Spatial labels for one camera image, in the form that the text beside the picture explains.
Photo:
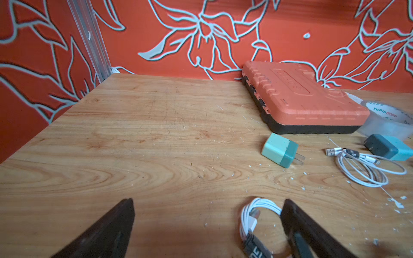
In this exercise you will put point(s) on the green charger plug middle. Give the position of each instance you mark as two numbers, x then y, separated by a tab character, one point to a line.
388	147

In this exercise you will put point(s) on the orange plastic tool case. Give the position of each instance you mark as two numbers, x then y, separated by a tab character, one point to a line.
291	102

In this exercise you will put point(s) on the aluminium frame post left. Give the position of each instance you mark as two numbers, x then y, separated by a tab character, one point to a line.
90	32

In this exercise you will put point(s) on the clear packing tape roll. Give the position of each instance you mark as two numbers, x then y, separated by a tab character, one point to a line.
385	119

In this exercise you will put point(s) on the green charger plug left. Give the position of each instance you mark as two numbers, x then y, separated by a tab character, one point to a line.
282	151

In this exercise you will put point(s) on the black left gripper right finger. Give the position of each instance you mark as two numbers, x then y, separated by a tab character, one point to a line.
306	237

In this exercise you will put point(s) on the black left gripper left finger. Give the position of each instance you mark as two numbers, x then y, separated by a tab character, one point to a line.
107	238

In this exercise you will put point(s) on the green charger plug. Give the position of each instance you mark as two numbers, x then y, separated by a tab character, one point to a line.
282	151
388	147

